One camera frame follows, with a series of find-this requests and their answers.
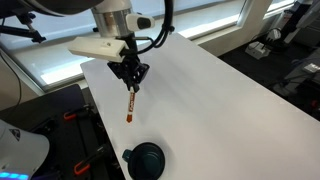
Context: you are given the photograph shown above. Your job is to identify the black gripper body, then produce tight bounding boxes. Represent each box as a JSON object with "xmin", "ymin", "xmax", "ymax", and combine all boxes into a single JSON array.
[{"xmin": 107, "ymin": 32, "xmax": 150, "ymax": 84}]

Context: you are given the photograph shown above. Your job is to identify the orange sharpie marker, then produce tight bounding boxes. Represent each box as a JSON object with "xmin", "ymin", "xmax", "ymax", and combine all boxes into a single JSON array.
[{"xmin": 125, "ymin": 87, "xmax": 137, "ymax": 124}]

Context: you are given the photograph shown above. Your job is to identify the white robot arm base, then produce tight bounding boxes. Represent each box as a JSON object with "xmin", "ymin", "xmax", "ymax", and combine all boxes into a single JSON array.
[{"xmin": 0, "ymin": 119, "xmax": 51, "ymax": 180}]

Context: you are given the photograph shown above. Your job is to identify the dark teal mug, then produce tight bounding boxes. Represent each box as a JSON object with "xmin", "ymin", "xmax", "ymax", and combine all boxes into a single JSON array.
[{"xmin": 121, "ymin": 142, "xmax": 166, "ymax": 180}]

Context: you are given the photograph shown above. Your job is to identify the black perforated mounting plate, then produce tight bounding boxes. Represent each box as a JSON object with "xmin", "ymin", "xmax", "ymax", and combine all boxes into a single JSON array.
[{"xmin": 0, "ymin": 83, "xmax": 113, "ymax": 180}]

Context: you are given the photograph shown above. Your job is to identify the white floor device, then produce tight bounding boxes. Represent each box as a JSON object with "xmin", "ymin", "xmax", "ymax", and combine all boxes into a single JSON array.
[{"xmin": 245, "ymin": 40, "xmax": 272, "ymax": 61}]

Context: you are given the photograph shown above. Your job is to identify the grey equipment stand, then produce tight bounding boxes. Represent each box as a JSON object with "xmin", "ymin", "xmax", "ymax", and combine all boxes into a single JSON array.
[{"xmin": 273, "ymin": 49, "xmax": 320, "ymax": 98}]

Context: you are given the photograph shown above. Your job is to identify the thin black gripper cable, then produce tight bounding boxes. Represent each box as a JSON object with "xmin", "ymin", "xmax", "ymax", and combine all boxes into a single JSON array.
[{"xmin": 134, "ymin": 34, "xmax": 158, "ymax": 46}]

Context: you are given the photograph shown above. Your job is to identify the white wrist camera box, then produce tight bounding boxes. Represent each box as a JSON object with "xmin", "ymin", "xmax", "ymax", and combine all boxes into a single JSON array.
[{"xmin": 67, "ymin": 35, "xmax": 128, "ymax": 63}]

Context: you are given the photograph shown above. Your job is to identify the thick black camera cable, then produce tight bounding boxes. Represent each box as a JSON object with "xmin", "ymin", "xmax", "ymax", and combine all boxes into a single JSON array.
[{"xmin": 119, "ymin": 0, "xmax": 176, "ymax": 56}]

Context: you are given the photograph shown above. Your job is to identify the black clamp orange handle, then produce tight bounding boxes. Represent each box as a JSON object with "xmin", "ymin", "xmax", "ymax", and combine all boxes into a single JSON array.
[
  {"xmin": 73, "ymin": 143, "xmax": 109, "ymax": 177},
  {"xmin": 63, "ymin": 104, "xmax": 94, "ymax": 122}
]

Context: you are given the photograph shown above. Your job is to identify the thin black wall cable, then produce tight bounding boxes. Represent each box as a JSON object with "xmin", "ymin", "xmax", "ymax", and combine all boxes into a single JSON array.
[{"xmin": 0, "ymin": 53, "xmax": 23, "ymax": 108}]

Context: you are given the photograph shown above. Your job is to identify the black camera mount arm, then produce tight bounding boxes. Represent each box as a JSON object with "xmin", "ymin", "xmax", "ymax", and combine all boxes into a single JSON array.
[{"xmin": 0, "ymin": 6, "xmax": 48, "ymax": 44}]

